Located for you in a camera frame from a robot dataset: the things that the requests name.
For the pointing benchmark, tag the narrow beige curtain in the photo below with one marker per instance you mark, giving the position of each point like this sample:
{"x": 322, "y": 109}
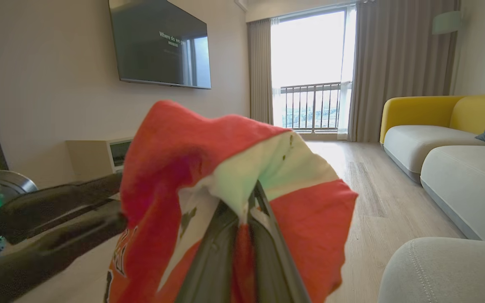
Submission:
{"x": 260, "y": 71}

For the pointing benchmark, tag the white sheer curtain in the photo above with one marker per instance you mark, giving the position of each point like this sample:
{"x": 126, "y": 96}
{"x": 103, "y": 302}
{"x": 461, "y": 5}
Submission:
{"x": 347, "y": 71}

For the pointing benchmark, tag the grey upholstered seat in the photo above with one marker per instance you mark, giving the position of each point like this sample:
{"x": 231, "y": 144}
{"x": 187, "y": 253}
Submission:
{"x": 449, "y": 273}

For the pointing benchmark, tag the cream low cabinet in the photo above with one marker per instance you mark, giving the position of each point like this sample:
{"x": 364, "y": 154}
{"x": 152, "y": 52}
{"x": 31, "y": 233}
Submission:
{"x": 91, "y": 158}

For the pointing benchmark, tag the dark balcony railing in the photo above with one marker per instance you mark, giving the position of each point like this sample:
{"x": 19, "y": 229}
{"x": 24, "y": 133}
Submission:
{"x": 312, "y": 105}

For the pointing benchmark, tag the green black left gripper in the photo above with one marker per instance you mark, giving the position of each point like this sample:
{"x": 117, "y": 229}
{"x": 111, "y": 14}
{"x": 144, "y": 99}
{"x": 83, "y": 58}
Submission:
{"x": 11, "y": 185}

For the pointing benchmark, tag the pale green wall lamp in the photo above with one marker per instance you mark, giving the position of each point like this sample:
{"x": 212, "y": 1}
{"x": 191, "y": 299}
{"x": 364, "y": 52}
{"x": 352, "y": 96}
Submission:
{"x": 446, "y": 22}

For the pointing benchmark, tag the wall-mounted flat television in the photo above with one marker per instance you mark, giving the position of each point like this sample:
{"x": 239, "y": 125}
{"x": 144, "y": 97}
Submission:
{"x": 158, "y": 46}

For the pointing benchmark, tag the red garment with white panels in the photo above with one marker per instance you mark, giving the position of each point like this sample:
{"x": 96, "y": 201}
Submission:
{"x": 175, "y": 151}

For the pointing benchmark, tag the yellow and grey sofa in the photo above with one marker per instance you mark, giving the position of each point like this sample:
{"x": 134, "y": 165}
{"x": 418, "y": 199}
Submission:
{"x": 461, "y": 181}

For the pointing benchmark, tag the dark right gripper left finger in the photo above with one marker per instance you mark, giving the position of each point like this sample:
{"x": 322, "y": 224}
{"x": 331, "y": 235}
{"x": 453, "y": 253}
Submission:
{"x": 213, "y": 269}

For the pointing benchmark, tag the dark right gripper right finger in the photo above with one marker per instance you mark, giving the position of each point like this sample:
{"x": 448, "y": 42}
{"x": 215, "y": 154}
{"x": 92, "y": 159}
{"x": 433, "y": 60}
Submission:
{"x": 274, "y": 269}

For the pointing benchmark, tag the wide beige curtain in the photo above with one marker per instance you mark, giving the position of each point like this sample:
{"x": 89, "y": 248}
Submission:
{"x": 398, "y": 71}

